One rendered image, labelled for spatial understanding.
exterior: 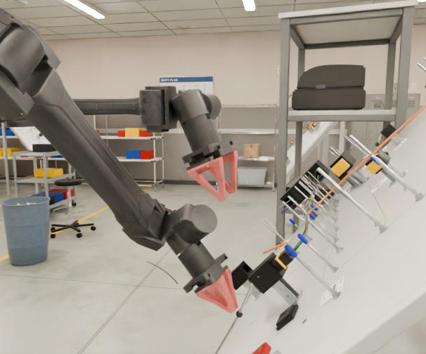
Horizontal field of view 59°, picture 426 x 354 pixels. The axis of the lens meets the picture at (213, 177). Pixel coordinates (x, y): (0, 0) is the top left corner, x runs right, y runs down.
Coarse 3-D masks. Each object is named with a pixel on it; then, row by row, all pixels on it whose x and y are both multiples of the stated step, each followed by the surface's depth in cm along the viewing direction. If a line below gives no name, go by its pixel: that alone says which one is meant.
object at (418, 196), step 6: (354, 138) 58; (360, 144) 58; (366, 150) 58; (372, 156) 58; (378, 162) 58; (384, 168) 58; (396, 174) 58; (402, 180) 57; (408, 186) 57; (414, 192) 57; (420, 198) 56
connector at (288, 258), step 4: (284, 252) 66; (280, 256) 66; (284, 256) 66; (288, 256) 66; (280, 260) 67; (284, 260) 66; (288, 260) 66; (292, 260) 66; (276, 264) 67; (284, 264) 66; (280, 268) 67
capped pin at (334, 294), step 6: (288, 246) 54; (288, 252) 54; (294, 252) 53; (300, 258) 53; (306, 264) 53; (312, 270) 53; (318, 276) 53; (324, 282) 53; (330, 288) 53; (336, 294) 52
